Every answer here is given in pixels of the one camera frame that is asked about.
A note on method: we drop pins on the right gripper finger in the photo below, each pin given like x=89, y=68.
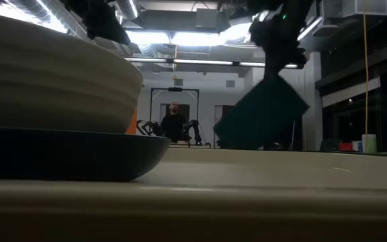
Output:
x=272, y=69

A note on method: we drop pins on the teal cloth napkin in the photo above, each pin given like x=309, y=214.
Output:
x=260, y=114

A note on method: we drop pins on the beige ribbed bowl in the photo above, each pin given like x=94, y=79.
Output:
x=45, y=80

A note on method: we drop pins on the orange plastic mug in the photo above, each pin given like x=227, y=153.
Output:
x=132, y=126

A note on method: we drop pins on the black round plate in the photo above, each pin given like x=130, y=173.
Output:
x=62, y=154

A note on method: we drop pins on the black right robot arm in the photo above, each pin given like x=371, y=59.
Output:
x=294, y=6

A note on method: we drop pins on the black background robot arm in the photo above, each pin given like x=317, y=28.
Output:
x=148, y=127
x=193, y=129

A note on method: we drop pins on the beige plastic tray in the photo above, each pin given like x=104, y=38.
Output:
x=247, y=201

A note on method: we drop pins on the black curtain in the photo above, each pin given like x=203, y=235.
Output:
x=297, y=134

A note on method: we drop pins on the long ceiling light bar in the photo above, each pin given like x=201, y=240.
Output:
x=200, y=62

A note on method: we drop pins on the black dome object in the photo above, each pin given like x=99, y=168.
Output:
x=276, y=146

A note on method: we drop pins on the red box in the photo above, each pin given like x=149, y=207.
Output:
x=345, y=147

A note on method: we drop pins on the person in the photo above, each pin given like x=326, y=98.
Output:
x=173, y=124

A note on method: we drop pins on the blue white box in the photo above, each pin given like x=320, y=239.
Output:
x=357, y=146

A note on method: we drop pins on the pale green cup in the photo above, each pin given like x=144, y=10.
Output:
x=370, y=144

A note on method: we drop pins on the round silver air duct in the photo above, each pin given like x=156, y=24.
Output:
x=128, y=8

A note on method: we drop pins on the grey square wall vent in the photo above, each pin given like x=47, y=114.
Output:
x=178, y=82
x=230, y=83

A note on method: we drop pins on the black gantry frame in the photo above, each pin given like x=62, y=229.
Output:
x=175, y=89

